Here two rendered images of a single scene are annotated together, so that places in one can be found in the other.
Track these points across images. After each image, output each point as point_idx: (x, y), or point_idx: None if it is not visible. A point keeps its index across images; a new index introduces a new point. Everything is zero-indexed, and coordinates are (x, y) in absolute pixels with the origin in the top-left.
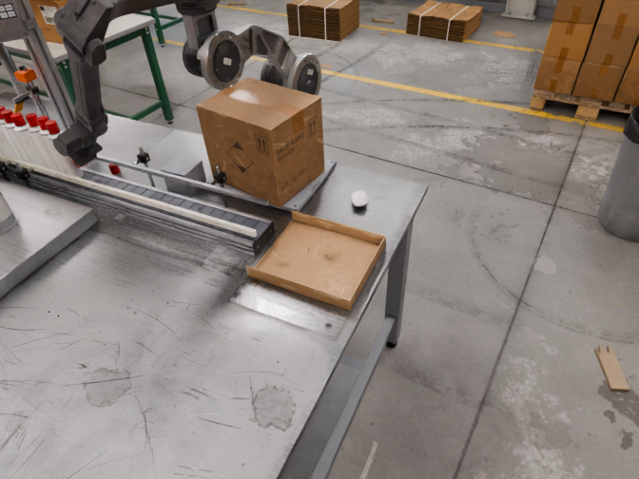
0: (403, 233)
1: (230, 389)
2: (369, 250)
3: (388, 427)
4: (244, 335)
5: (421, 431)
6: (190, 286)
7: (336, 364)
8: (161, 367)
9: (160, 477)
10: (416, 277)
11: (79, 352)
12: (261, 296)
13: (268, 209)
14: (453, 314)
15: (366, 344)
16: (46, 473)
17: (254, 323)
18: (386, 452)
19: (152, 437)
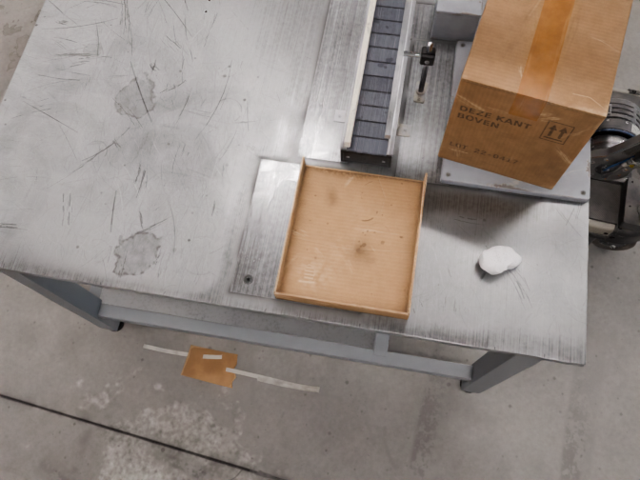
0: (444, 341)
1: (150, 206)
2: (390, 299)
3: (348, 401)
4: (215, 194)
5: (353, 442)
6: (273, 110)
7: (198, 301)
8: (163, 133)
9: (59, 185)
10: (605, 404)
11: (168, 54)
12: (275, 191)
13: (438, 143)
14: (551, 469)
15: (454, 351)
16: (52, 99)
17: (234, 198)
18: (317, 405)
19: (92, 161)
